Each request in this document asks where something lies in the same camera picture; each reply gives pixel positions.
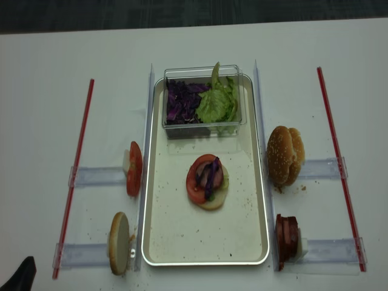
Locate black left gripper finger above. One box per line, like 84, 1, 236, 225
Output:
0, 256, 36, 291

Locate sesame top bun front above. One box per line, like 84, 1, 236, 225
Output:
267, 125, 295, 185

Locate sesame bun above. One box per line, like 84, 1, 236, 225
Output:
286, 128, 305, 186
267, 125, 295, 185

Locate white pusher block tomato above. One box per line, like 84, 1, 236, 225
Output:
122, 149, 130, 176

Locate tomato slice on burger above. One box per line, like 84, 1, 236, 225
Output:
186, 154, 224, 205

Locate green lettuce leaves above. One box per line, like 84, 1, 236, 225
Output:
196, 62, 238, 123

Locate sliced meat patties stack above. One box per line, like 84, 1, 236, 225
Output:
275, 214, 299, 271

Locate white pusher block meat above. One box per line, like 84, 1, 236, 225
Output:
293, 228, 308, 263

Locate left red rod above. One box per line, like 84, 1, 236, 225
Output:
52, 79, 95, 280

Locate red rod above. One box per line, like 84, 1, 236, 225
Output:
52, 79, 95, 280
316, 67, 367, 272

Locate silver metal tray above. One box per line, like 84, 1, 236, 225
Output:
142, 75, 270, 266

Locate bottom bun on tray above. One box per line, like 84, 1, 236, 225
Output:
186, 176, 229, 210

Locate shredded purple cabbage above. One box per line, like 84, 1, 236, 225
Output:
166, 79, 212, 125

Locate clear plastic salad container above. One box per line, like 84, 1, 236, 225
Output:
161, 63, 246, 139

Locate sesame top bun rear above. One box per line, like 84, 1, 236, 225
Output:
286, 128, 305, 186

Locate right red rod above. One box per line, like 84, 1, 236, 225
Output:
316, 67, 367, 272

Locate left lower clear cross rail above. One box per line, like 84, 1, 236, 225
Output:
53, 243, 110, 269

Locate clear cross rail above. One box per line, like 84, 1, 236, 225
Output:
68, 167, 127, 187
301, 238, 367, 264
53, 243, 110, 269
298, 157, 348, 179

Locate bun half on left rail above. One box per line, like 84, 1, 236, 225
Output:
109, 212, 130, 275

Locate left upper clear cross rail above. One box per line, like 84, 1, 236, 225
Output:
68, 167, 127, 187

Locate tomato slices on left rail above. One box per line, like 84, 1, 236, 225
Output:
126, 141, 143, 197

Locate left long clear rail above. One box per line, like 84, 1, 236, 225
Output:
133, 64, 155, 272

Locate right lower clear cross rail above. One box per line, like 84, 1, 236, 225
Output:
301, 238, 367, 264

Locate right upper clear cross rail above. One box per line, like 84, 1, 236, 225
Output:
298, 157, 348, 179

